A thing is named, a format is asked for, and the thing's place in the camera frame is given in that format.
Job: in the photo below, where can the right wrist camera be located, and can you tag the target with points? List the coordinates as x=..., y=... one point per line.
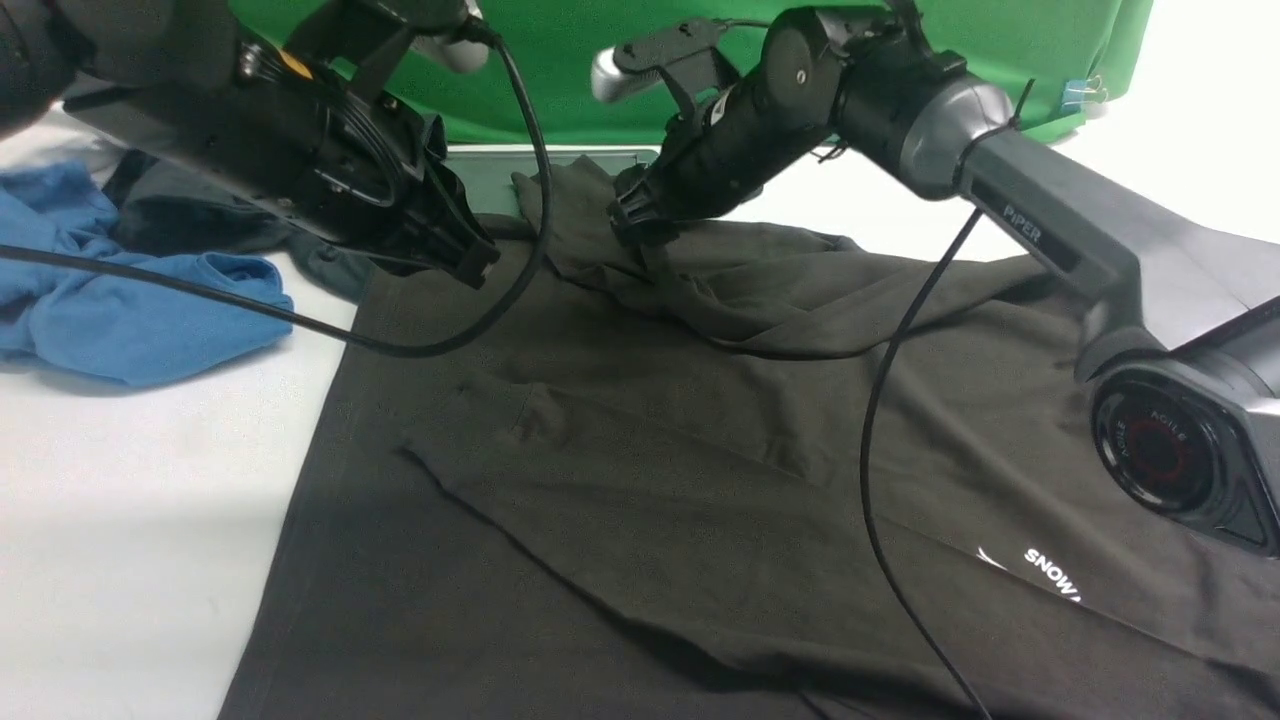
x=685, y=58

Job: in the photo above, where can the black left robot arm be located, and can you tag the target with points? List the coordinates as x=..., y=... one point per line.
x=51, y=47

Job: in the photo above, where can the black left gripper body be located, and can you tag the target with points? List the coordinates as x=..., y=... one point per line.
x=291, y=141

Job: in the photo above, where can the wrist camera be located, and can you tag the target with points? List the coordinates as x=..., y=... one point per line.
x=450, y=40
x=685, y=58

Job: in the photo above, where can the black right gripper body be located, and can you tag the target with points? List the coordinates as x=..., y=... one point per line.
x=746, y=138

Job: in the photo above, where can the blue binder clip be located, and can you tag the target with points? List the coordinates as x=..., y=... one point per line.
x=1080, y=92

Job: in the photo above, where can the dark teal crumpled garment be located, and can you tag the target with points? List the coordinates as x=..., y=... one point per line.
x=164, y=210

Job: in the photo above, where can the dark gray long-sleeve top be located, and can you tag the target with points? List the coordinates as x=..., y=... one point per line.
x=637, y=498

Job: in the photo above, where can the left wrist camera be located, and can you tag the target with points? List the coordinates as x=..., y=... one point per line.
x=450, y=40

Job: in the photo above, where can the green backdrop cloth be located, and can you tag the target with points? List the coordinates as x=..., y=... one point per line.
x=1033, y=46

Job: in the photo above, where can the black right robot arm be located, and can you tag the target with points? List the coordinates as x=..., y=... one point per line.
x=1181, y=340

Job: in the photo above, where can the blue crumpled garment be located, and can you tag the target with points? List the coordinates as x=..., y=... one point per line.
x=125, y=332

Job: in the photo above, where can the dark gray flat tray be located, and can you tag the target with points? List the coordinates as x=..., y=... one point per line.
x=486, y=170

